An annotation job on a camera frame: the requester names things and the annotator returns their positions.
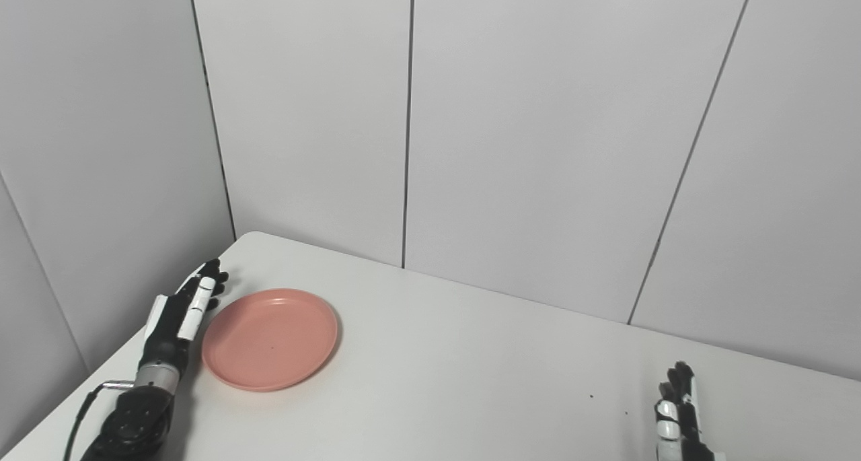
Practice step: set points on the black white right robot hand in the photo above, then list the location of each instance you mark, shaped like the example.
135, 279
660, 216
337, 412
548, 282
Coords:
683, 427

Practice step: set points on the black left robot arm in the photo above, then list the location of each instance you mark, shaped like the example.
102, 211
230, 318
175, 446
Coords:
138, 417

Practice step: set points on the pink round plate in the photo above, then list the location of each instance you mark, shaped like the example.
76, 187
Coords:
270, 338

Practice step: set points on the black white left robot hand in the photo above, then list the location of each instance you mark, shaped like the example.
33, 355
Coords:
168, 336

